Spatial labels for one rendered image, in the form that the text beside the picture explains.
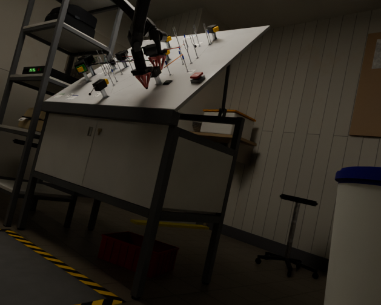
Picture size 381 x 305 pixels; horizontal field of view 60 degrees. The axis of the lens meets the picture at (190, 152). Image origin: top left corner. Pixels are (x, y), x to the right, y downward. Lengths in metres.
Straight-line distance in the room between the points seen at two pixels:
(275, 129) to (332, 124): 0.64
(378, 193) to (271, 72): 3.46
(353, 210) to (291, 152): 2.87
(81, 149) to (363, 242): 1.57
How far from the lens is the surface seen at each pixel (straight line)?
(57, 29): 2.61
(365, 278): 0.88
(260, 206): 3.85
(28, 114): 2.71
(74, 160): 2.07
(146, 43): 1.75
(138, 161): 1.65
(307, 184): 3.62
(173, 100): 1.61
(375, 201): 0.87
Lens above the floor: 0.59
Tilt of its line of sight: 4 degrees up
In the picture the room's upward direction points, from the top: 13 degrees clockwise
